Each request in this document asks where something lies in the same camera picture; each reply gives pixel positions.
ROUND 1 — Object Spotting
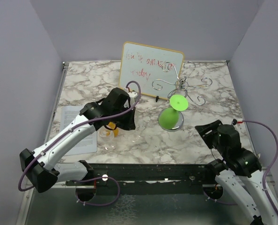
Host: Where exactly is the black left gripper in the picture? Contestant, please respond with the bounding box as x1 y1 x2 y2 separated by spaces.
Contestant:
112 104 136 131

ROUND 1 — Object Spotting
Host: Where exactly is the green wine glass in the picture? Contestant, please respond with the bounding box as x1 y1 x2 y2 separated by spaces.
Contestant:
158 94 189 129

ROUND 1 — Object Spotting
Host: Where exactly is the clear wine glass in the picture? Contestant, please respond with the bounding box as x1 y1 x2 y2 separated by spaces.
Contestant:
128 134 141 143
98 127 115 150

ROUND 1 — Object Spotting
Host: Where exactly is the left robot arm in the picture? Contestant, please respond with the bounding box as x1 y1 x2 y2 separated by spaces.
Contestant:
19 88 140 193

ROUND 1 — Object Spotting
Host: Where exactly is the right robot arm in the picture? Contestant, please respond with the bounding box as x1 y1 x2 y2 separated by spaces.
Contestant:
195 120 278 225

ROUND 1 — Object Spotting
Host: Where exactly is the yellow-orange wine glass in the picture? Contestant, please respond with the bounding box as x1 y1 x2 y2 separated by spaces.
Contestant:
106 122 119 137

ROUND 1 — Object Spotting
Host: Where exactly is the clear wine glass front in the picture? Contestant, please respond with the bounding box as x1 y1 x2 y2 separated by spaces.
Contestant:
98 127 115 150

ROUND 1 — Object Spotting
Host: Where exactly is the yellow framed whiteboard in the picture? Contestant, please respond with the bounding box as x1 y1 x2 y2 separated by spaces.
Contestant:
119 42 184 100

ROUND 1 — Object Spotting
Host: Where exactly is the printed paper sheet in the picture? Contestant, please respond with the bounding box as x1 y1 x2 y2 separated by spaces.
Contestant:
59 105 97 156

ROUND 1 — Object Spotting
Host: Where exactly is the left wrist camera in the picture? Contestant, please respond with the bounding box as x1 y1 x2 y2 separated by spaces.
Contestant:
124 91 139 108

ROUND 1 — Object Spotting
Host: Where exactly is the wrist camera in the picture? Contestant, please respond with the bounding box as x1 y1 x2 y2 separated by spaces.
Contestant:
124 91 139 108
232 119 243 126

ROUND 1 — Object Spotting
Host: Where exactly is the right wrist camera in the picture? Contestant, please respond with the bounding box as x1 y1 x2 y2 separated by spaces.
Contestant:
232 119 243 126

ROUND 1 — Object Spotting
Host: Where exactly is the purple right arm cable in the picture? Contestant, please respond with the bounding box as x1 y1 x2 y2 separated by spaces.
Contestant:
237 120 278 223

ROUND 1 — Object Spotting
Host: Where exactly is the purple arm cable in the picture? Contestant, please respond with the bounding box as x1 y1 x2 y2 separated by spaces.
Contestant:
18 81 142 192
237 120 278 223

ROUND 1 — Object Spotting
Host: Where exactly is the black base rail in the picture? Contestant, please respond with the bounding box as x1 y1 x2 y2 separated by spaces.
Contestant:
66 163 216 195

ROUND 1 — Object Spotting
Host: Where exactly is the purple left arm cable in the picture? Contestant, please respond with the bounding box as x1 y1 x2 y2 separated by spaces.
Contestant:
18 81 142 192

